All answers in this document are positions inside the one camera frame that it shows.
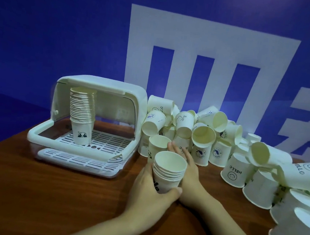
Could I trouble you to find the nested stack of paper cups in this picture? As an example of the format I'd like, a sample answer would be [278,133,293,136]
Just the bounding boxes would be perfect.
[151,150,189,185]
[67,86,99,125]

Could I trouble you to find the panda print white paper cup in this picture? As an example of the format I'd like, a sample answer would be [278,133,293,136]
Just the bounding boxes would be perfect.
[69,120,94,147]

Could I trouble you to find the blue white backdrop banner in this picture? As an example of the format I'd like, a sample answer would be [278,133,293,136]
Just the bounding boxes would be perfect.
[0,0,310,189]

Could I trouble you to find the brown wooden table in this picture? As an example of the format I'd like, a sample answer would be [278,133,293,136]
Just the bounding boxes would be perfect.
[0,109,310,235]

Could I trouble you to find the person's right hand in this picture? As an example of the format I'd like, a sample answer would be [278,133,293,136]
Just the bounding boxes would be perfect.
[161,141,219,212]

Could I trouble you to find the white plastic storage box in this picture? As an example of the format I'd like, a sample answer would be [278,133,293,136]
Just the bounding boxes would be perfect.
[24,69,150,182]

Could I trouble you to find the white slotted drain tray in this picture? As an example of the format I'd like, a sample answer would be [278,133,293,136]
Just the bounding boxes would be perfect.
[36,124,134,178]

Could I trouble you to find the person's left hand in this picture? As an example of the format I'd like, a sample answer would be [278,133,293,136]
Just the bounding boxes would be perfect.
[124,162,185,229]

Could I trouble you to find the pile of paper cups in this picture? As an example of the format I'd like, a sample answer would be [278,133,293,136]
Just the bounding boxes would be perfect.
[129,98,310,235]

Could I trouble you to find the person's right forearm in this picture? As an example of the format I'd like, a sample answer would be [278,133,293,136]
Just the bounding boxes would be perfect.
[192,192,277,235]

